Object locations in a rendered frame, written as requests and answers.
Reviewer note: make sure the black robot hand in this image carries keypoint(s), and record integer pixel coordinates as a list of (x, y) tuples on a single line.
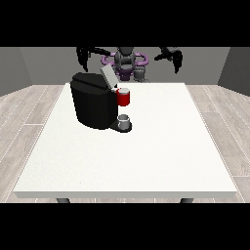
[(175, 57), (83, 56)]

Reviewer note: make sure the pale grey machine lid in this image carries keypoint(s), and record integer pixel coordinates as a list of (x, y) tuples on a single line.
[(109, 76)]

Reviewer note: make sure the small grey coffee pod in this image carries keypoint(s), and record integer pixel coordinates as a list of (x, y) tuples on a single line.
[(139, 75)]

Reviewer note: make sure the black coffee machine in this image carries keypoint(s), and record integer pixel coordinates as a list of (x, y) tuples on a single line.
[(92, 104)]

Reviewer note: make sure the red pod holder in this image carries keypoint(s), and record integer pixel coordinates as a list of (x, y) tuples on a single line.
[(123, 99)]

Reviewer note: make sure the grey robot trunk purple rings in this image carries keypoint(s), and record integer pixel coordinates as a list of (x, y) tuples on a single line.
[(125, 62)]

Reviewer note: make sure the small grey cup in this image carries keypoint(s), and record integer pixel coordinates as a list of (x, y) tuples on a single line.
[(123, 124)]

